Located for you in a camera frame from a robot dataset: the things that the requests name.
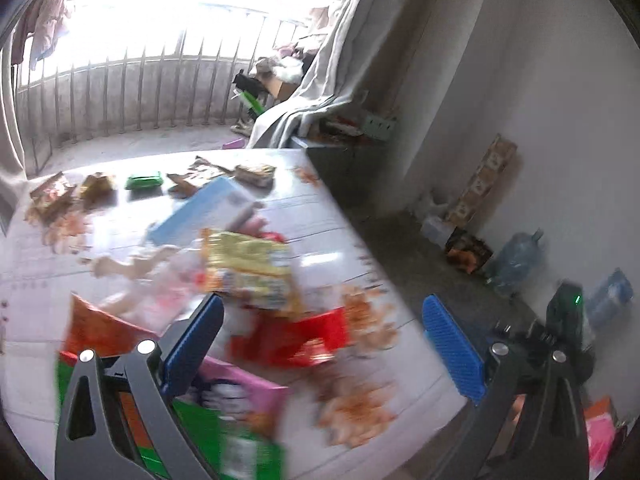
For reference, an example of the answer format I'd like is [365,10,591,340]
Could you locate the green snack bag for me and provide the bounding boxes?
[55,349,286,480]

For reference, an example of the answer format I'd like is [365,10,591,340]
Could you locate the blue white medicine box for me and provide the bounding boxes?
[146,177,257,247]

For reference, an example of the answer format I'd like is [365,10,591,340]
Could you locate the white crumpled plastic bag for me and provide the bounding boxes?
[80,245,202,316]

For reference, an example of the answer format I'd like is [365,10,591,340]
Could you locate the black orange snack box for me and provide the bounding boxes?
[445,226,494,275]

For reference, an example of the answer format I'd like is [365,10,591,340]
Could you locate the clear water jug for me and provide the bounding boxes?
[485,229,544,297]

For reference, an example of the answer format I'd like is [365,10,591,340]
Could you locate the yellow gold snack bag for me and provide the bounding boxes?
[198,229,304,318]

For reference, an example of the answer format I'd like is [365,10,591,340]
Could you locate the red wrapper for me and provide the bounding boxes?
[229,308,350,368]

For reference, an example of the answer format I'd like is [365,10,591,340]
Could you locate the pink gift bag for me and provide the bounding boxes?
[585,396,626,479]

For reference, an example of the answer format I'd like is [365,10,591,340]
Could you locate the flattened brown carton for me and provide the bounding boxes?
[166,155,233,198]

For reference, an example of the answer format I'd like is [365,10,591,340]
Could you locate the green small packet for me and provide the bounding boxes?
[126,172,164,191]

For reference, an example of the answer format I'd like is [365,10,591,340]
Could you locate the small brown yellow packet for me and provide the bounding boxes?
[79,172,114,203]

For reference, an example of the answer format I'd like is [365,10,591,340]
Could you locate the brown snack wrapper left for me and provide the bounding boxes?
[25,171,77,224]

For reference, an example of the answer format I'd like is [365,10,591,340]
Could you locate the tall patterned cardboard box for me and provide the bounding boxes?
[445,134,518,229]

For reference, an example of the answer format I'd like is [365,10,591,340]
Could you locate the small printed box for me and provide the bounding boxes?
[233,165,276,188]

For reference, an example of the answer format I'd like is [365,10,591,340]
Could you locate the metal balcony railing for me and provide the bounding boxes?
[14,19,302,162]

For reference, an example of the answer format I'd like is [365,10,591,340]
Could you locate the cardboard box on balcony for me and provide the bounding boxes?
[258,74,298,102]

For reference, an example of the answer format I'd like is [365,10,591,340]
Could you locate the grey curtain right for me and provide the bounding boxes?
[247,0,432,148]

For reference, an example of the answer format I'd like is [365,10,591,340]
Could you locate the hanging pink clothes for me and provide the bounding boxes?
[11,0,77,70]

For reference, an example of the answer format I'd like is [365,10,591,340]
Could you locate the white wall power strip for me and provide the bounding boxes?
[361,114,397,142]

